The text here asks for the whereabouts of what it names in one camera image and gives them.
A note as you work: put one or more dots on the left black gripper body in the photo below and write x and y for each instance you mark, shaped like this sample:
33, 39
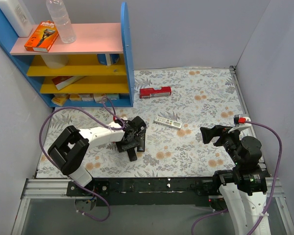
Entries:
128, 146

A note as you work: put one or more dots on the blue white small box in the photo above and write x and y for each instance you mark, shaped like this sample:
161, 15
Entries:
113, 96

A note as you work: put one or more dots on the blue multicolour shelf unit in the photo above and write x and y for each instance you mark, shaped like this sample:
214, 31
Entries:
92, 39

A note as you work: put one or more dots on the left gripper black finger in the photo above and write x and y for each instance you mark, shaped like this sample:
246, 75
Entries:
124, 147
132, 155

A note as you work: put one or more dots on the white cylinder container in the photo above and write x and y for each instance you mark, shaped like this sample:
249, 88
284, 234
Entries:
55, 61

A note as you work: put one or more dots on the red rectangular box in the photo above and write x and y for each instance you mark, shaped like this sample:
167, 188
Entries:
153, 92

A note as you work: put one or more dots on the white plastic bottle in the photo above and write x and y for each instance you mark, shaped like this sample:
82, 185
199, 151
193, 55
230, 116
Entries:
17, 16

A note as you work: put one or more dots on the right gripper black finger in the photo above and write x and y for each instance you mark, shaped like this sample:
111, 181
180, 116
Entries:
209, 133
219, 142

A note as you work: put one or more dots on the yellow white small box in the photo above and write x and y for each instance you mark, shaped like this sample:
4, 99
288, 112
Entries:
75, 97

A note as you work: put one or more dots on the floral patterned table mat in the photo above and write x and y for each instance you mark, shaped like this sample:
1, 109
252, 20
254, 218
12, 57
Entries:
200, 98

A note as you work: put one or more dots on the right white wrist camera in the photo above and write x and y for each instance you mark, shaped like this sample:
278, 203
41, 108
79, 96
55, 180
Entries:
241, 123

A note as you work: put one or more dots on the orange yellow small box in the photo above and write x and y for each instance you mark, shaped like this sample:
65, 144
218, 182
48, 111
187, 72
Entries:
60, 99

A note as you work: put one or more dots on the white red small box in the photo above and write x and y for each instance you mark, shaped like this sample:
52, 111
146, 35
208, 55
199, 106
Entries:
98, 97

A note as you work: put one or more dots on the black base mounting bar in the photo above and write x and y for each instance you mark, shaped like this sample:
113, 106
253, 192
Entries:
197, 191

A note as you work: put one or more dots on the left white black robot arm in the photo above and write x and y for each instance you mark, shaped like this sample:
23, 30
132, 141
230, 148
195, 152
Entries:
69, 149

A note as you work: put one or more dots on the red white flat box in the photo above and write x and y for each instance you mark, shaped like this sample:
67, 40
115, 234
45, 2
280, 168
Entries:
61, 82

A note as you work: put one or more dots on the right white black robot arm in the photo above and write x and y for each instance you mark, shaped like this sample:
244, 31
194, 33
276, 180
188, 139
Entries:
243, 188

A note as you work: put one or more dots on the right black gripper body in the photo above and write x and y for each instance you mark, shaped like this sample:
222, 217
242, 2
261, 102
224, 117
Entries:
220, 136

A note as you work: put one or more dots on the clear plastic water bottle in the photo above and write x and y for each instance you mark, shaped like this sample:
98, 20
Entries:
60, 17

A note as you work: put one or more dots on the black slim remote control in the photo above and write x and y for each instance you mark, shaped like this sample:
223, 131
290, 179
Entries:
141, 140

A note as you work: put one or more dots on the white air conditioner remote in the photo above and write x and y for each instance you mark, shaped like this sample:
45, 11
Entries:
168, 122

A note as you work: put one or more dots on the orange razor box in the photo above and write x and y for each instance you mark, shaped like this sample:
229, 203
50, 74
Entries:
43, 38

